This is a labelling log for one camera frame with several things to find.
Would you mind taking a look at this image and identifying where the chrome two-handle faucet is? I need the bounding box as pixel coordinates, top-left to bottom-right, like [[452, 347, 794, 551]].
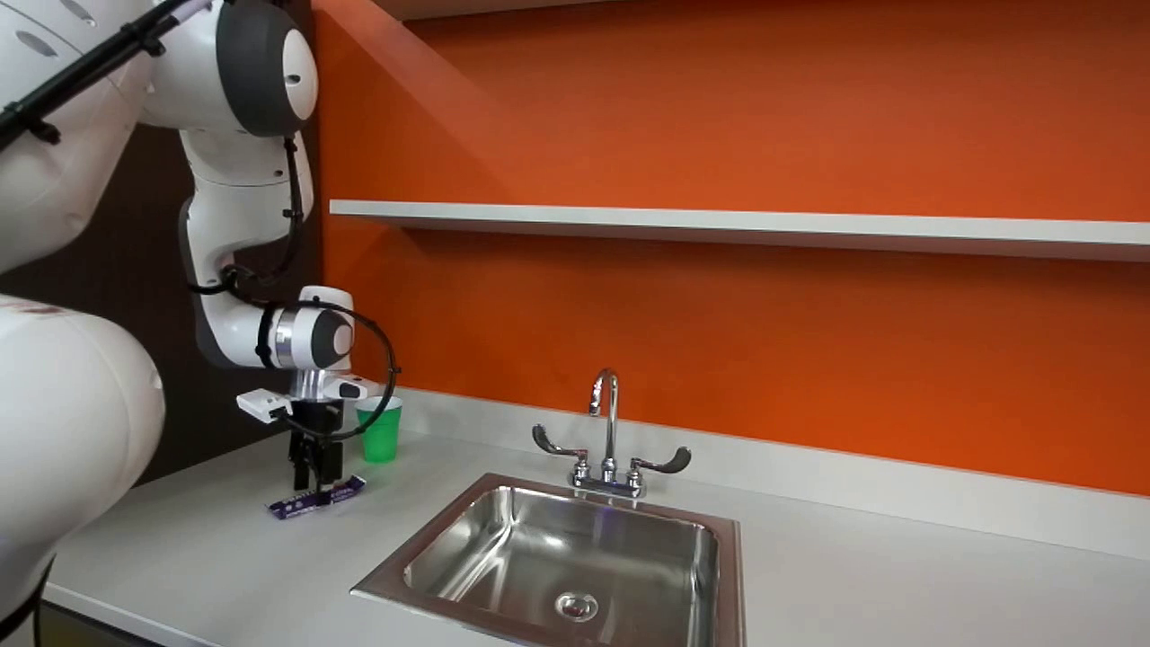
[[528, 367, 692, 507]]

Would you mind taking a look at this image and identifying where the round metal sink drain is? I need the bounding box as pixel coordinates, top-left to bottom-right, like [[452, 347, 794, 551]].
[[555, 585, 601, 624]]

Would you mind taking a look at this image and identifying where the purple chocolate bar wrapper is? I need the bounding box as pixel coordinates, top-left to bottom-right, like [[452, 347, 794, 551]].
[[265, 473, 371, 519]]

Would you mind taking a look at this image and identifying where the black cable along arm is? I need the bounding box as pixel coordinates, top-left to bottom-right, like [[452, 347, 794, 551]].
[[0, 0, 399, 445]]

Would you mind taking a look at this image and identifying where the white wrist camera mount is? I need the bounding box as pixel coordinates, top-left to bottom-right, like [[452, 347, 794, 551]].
[[235, 374, 367, 425]]

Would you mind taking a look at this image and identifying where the stainless steel sink basin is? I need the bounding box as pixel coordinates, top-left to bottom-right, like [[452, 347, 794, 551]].
[[352, 472, 747, 647]]

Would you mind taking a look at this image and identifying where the white wall shelf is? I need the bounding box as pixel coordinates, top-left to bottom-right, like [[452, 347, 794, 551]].
[[328, 198, 1150, 267]]

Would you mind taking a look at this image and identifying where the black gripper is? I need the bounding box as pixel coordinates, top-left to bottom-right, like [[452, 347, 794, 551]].
[[286, 400, 347, 498]]

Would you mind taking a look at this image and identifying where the green plastic cup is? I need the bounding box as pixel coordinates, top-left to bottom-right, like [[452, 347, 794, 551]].
[[355, 400, 405, 467]]

